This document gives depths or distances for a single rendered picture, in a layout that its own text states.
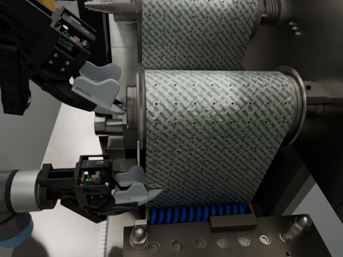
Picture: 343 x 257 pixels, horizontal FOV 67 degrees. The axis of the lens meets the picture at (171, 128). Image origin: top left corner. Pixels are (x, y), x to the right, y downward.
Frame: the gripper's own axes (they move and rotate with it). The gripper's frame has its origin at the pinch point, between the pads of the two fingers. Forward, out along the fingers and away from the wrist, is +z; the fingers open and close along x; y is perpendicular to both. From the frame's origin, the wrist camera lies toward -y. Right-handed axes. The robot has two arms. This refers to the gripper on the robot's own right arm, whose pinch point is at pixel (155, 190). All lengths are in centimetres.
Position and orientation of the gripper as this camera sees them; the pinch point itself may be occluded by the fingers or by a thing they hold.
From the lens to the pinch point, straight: 52.2
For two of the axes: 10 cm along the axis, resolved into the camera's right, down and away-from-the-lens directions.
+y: 0.8, -7.4, -6.7
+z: 9.9, -0.2, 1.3
